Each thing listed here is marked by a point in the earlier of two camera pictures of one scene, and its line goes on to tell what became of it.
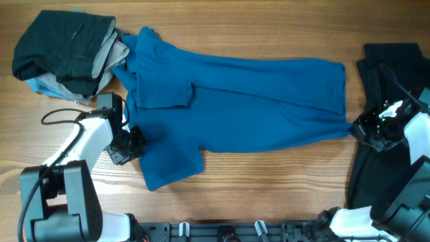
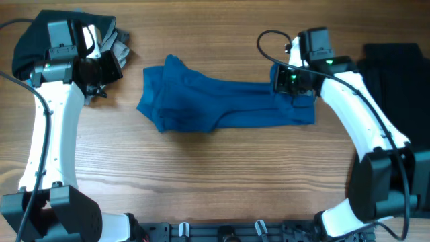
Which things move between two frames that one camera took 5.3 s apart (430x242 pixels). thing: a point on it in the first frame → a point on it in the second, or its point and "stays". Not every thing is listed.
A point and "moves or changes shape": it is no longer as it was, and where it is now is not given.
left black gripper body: x=127 y=145 → x=105 y=69
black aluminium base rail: x=242 y=231 stays
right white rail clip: x=261 y=227 stays
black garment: x=390 y=72 stays
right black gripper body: x=380 y=131 → x=290 y=80
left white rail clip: x=184 y=229 stays
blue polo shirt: x=184 y=100 moves or changes shape
